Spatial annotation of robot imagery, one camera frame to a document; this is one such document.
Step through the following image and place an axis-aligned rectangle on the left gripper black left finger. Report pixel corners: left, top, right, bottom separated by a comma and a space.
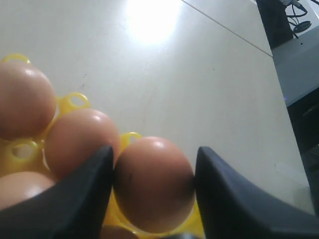
0, 146, 113, 239

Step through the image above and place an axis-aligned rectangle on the dark equipment beside table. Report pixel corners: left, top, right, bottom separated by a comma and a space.
257, 0, 319, 214

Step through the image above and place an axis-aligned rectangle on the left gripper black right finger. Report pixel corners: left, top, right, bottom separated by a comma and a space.
195, 146, 319, 239

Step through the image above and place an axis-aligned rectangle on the brown egg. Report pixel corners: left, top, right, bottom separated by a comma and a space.
0, 171, 55, 210
114, 136, 195, 234
0, 61, 57, 141
44, 108, 120, 179

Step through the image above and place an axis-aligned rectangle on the yellow plastic egg tray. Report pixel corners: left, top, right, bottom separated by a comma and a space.
0, 52, 205, 239

